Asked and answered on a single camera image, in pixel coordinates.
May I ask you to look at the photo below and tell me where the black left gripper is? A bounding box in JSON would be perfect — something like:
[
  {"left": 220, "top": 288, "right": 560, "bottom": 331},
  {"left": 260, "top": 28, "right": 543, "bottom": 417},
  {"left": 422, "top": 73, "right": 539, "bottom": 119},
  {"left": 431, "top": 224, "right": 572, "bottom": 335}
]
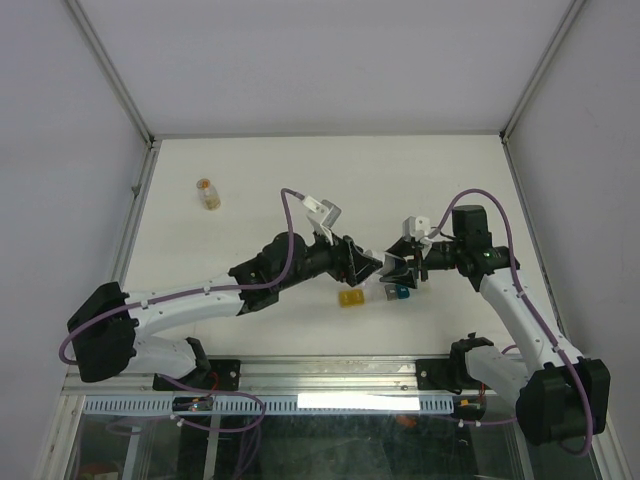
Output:
[{"left": 276, "top": 225, "right": 382, "bottom": 292}]

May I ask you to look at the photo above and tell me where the weekly pill organizer strip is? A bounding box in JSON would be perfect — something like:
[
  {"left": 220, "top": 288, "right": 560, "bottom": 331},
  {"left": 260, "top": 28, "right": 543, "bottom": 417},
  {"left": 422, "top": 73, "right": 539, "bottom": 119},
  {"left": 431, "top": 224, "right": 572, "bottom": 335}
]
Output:
[{"left": 337, "top": 282, "right": 410, "bottom": 308}]

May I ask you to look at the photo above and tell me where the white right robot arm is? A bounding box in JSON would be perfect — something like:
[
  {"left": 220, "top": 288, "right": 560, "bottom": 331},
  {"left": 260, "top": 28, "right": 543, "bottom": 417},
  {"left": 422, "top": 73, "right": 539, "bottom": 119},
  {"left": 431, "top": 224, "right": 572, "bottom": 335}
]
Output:
[{"left": 383, "top": 205, "right": 611, "bottom": 445}]

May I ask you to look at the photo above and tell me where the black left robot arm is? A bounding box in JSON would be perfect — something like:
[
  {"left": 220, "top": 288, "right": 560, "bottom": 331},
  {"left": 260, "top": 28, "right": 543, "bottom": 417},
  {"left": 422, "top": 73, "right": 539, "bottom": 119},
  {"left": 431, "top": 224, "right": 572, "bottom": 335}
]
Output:
[{"left": 67, "top": 232, "right": 420, "bottom": 389}]

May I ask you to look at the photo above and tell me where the clear glass bottle orange cap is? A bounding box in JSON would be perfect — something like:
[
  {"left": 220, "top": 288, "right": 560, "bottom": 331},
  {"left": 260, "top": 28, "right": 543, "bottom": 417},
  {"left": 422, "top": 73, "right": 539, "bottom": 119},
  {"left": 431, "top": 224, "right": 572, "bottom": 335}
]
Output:
[{"left": 196, "top": 178, "right": 221, "bottom": 210}]

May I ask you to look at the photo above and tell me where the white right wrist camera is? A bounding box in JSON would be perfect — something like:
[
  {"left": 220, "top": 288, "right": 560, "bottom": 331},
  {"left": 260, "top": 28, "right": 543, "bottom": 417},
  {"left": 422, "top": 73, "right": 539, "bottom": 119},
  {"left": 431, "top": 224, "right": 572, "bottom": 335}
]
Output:
[{"left": 402, "top": 216, "right": 432, "bottom": 242}]

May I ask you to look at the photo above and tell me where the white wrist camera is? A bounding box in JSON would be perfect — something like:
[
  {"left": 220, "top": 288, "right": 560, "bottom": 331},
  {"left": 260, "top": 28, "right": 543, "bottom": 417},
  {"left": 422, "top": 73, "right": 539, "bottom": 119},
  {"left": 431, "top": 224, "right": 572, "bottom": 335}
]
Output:
[
  {"left": 402, "top": 216, "right": 432, "bottom": 242},
  {"left": 301, "top": 196, "right": 342, "bottom": 246}
]

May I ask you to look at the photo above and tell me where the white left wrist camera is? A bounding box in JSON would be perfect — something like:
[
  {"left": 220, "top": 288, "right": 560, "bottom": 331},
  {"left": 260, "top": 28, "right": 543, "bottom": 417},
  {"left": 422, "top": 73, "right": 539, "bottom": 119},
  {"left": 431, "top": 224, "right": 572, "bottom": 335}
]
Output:
[{"left": 301, "top": 196, "right": 342, "bottom": 246}]

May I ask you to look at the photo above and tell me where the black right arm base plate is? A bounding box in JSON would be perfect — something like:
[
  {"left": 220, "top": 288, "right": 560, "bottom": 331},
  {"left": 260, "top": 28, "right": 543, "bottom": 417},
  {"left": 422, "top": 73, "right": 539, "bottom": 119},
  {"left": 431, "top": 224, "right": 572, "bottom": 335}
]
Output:
[{"left": 414, "top": 357, "right": 491, "bottom": 395}]

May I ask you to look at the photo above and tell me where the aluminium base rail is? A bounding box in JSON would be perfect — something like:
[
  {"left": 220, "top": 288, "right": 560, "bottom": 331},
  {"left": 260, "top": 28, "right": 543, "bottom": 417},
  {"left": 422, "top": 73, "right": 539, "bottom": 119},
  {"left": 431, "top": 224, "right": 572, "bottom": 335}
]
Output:
[{"left": 62, "top": 353, "right": 599, "bottom": 396}]

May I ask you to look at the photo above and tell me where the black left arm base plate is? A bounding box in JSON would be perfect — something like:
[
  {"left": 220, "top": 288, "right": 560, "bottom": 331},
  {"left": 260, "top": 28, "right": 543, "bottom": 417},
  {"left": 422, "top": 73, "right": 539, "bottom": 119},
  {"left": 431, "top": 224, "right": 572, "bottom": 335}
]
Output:
[{"left": 152, "top": 358, "right": 242, "bottom": 392}]

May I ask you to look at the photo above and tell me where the white slotted cable duct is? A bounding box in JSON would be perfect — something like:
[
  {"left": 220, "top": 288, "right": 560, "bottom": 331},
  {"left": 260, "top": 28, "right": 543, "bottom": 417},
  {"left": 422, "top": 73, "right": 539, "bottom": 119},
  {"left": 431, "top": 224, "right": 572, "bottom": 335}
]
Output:
[{"left": 83, "top": 393, "right": 454, "bottom": 416}]

